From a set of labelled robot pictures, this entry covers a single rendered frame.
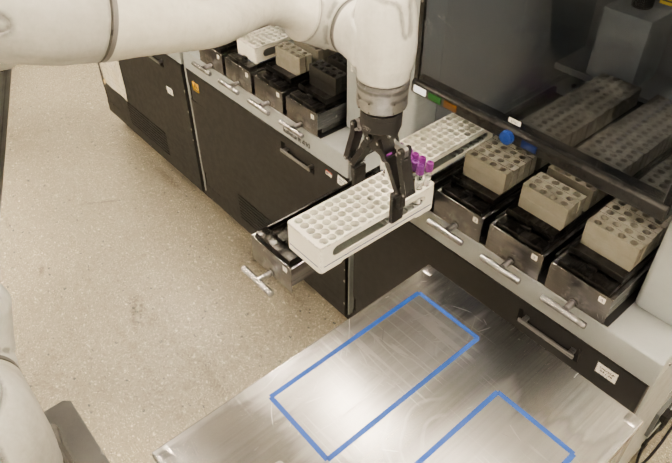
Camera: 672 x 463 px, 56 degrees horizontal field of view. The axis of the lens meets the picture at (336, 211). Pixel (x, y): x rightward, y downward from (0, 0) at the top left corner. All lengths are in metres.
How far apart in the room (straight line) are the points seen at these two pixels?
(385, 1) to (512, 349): 0.61
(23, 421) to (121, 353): 1.26
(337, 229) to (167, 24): 0.52
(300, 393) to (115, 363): 1.24
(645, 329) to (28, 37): 1.15
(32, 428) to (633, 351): 1.03
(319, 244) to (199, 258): 1.39
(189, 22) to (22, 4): 0.19
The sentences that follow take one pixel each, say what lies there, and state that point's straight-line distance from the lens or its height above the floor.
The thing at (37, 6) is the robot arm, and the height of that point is 1.45.
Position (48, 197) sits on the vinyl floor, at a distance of 2.96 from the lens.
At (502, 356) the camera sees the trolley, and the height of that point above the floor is 0.82.
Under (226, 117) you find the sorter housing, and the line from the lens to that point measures 2.15.
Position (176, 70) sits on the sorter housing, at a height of 0.63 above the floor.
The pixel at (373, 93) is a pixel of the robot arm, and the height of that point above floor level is 1.17.
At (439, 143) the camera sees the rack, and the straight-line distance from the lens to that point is 1.52.
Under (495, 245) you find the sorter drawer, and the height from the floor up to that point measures 0.76.
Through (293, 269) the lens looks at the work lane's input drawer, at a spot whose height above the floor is 0.80.
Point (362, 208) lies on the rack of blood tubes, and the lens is 1.21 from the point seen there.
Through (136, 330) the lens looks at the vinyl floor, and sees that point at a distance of 2.29.
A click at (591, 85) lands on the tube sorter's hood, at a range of 1.22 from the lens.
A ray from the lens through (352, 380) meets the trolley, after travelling 1.07.
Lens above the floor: 1.70
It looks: 40 degrees down
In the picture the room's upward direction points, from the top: straight up
